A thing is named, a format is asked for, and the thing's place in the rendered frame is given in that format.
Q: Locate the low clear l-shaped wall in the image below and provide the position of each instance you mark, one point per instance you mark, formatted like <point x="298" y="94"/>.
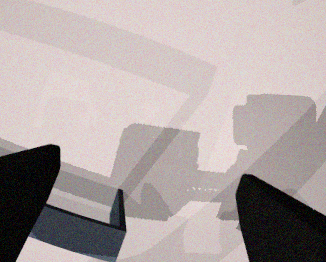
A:
<point x="90" y="198"/>

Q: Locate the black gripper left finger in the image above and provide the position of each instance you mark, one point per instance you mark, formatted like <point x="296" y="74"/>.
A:
<point x="26" y="180"/>

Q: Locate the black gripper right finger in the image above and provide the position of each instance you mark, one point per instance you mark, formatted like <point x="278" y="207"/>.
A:
<point x="277" y="227"/>

